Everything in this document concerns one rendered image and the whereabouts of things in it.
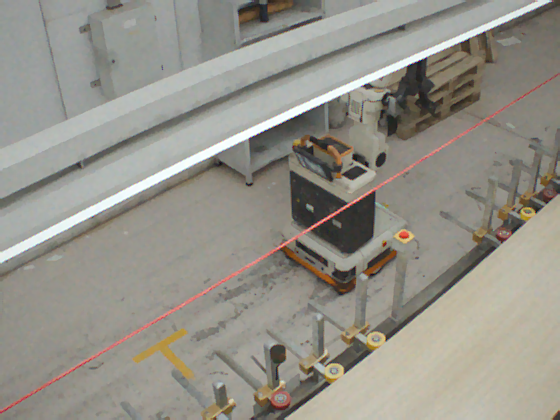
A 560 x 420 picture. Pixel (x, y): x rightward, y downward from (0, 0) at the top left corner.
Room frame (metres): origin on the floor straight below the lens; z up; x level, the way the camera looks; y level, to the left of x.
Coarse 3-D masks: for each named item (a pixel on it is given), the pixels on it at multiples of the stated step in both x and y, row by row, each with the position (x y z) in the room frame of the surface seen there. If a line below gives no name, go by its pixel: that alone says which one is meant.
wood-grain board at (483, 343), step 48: (528, 240) 2.38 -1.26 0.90; (480, 288) 2.07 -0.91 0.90; (528, 288) 2.04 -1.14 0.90; (432, 336) 1.81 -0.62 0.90; (480, 336) 1.78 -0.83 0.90; (528, 336) 1.75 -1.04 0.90; (336, 384) 1.60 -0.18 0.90; (384, 384) 1.57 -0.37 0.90; (432, 384) 1.55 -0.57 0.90; (480, 384) 1.52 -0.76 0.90; (528, 384) 1.49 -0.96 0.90
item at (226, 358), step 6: (216, 354) 1.85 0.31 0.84; (222, 354) 1.83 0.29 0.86; (228, 354) 1.83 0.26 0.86; (222, 360) 1.82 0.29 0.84; (228, 360) 1.80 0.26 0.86; (234, 360) 1.80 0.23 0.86; (228, 366) 1.78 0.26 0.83; (234, 366) 1.76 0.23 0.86; (240, 366) 1.76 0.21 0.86; (240, 372) 1.73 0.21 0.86; (246, 372) 1.72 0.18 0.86; (246, 378) 1.69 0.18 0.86; (252, 378) 1.69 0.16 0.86; (252, 384) 1.66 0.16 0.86; (258, 384) 1.66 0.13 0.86; (270, 396) 1.59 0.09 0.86; (270, 402) 1.57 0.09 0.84
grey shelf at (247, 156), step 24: (216, 0) 4.48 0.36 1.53; (240, 0) 4.37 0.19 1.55; (312, 0) 4.99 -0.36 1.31; (216, 24) 4.50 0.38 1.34; (240, 24) 4.67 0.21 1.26; (264, 24) 4.63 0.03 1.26; (288, 24) 4.64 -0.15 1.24; (216, 48) 4.52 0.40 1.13; (240, 48) 4.34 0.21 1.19; (288, 120) 5.11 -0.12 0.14; (312, 120) 5.03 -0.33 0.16; (240, 144) 4.37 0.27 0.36; (264, 144) 4.72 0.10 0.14; (288, 144) 4.70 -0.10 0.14; (240, 168) 4.39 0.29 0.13
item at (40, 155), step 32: (384, 0) 1.54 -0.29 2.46; (416, 0) 1.54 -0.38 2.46; (448, 0) 1.62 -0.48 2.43; (288, 32) 1.34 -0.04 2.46; (320, 32) 1.33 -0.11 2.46; (352, 32) 1.38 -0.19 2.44; (224, 64) 1.19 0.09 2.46; (256, 64) 1.20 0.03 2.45; (288, 64) 1.26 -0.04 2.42; (128, 96) 1.08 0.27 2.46; (160, 96) 1.07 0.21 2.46; (192, 96) 1.10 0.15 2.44; (64, 128) 0.98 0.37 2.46; (96, 128) 0.97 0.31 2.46; (128, 128) 1.01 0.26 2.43; (0, 160) 0.89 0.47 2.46; (32, 160) 0.89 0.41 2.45; (64, 160) 0.93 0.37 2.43; (0, 192) 0.85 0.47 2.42
